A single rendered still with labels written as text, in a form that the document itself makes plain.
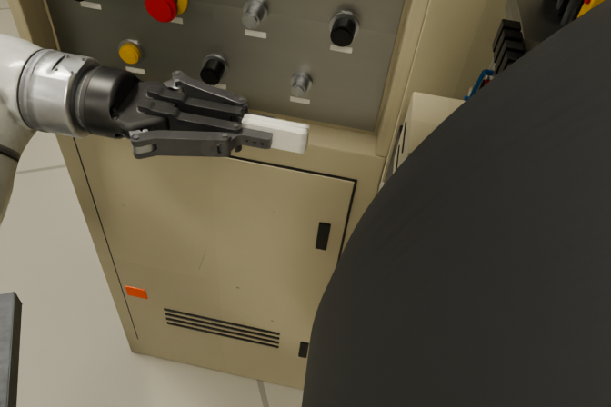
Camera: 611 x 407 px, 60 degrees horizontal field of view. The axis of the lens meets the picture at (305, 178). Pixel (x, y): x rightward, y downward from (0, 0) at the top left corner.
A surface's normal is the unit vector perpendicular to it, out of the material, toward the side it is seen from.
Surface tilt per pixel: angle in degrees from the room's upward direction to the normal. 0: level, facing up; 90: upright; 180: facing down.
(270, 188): 90
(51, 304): 0
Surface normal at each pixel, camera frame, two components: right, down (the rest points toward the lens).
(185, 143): 0.05, 0.73
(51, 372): 0.08, -0.69
